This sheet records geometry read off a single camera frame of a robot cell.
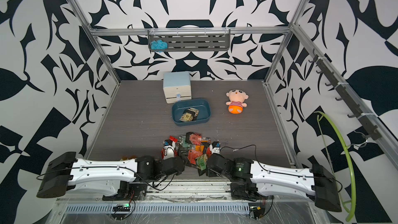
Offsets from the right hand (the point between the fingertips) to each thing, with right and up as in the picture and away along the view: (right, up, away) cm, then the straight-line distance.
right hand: (202, 166), depth 77 cm
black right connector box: (+25, -18, -6) cm, 31 cm away
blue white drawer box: (-15, +40, +20) cm, 47 cm away
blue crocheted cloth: (-24, +64, +15) cm, 70 cm away
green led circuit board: (-37, -17, -4) cm, 42 cm away
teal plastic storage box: (+1, +28, +27) cm, 39 cm away
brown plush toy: (-40, +2, +5) cm, 40 cm away
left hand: (-9, +3, 0) cm, 10 cm away
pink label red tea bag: (-3, +10, +12) cm, 16 cm away
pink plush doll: (+23, +33, +25) cm, 48 cm away
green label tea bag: (-1, +1, +3) cm, 3 cm away
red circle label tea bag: (-5, +3, +8) cm, 10 cm away
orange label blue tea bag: (-1, +6, +9) cm, 11 cm away
